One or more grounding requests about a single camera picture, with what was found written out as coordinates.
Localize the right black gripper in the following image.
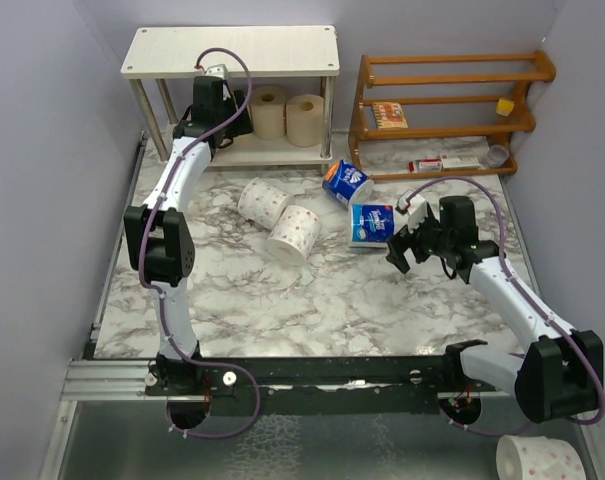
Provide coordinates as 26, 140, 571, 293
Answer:
387, 207, 453, 273

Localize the blue roll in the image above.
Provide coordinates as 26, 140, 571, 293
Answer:
322, 160, 374, 207
347, 204, 397, 248

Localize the brown paper roll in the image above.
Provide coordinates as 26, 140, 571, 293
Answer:
286, 94, 324, 148
250, 85, 287, 140

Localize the white red-dotted roll front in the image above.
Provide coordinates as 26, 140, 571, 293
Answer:
266, 205, 322, 265

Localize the white red-dotted roll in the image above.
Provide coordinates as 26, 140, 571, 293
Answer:
237, 178, 295, 230
266, 205, 322, 265

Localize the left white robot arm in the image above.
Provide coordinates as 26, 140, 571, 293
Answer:
124, 73, 250, 395

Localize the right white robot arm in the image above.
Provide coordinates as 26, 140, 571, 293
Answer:
387, 193, 605, 423

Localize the white two-tier shelf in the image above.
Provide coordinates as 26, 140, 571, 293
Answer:
121, 25, 340, 169

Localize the red white box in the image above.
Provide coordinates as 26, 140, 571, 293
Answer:
408, 158, 443, 173

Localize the white green box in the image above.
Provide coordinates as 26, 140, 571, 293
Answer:
439, 155, 481, 171

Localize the white red-dotted roll rear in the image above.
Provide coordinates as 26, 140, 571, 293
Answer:
237, 178, 295, 230

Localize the orange patterned booklet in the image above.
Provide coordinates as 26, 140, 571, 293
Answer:
372, 102, 408, 130

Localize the clear plastic cup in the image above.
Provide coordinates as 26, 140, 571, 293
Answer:
485, 144, 510, 168

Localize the black base crossbar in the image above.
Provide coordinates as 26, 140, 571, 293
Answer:
145, 355, 492, 417

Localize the brown wooden rack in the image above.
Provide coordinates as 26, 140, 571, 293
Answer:
348, 50, 557, 168

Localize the yellow cap jar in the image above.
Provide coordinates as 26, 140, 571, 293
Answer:
495, 97, 515, 117

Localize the white dotted roll bottom corner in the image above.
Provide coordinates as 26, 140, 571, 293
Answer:
496, 435, 587, 480

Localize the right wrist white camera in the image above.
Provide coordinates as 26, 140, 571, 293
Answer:
393, 191, 428, 233

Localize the wrist white camera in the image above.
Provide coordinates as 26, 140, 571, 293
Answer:
393, 191, 428, 233
204, 64, 229, 80

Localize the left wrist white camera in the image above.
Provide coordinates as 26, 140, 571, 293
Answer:
204, 64, 229, 80

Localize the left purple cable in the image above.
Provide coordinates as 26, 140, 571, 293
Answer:
139, 47, 254, 374

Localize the purple cable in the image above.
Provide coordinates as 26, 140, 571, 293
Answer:
139, 47, 254, 374
406, 177, 605, 437

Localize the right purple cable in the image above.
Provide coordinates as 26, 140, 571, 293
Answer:
406, 177, 605, 437

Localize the aluminium rail frame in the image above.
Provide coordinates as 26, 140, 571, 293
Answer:
61, 360, 148, 402

